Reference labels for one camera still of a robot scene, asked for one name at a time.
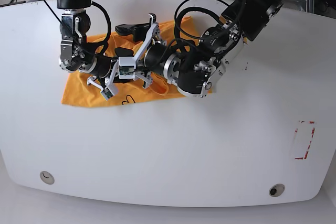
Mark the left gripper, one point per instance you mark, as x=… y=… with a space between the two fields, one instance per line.
x=149 y=35

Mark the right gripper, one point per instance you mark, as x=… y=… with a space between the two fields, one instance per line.
x=106 y=84

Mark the orange t-shirt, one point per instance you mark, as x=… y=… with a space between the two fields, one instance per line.
x=78 y=93

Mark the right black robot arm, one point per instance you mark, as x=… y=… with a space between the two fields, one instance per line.
x=77 y=54

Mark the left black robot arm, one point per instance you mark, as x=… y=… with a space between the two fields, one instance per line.
x=195 y=63

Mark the left table grommet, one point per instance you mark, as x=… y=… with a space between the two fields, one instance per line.
x=47 y=177

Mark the table grommet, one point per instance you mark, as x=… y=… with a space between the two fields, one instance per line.
x=277 y=190
x=47 y=177

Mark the red tape rectangle marking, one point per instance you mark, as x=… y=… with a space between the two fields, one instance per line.
x=302 y=140

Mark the right table grommet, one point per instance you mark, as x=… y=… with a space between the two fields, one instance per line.
x=277 y=190

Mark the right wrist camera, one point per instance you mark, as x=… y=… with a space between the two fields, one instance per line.
x=108 y=93

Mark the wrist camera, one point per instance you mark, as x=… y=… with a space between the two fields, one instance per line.
x=126 y=68
x=108 y=93

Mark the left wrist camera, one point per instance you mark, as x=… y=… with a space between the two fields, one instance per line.
x=126 y=68

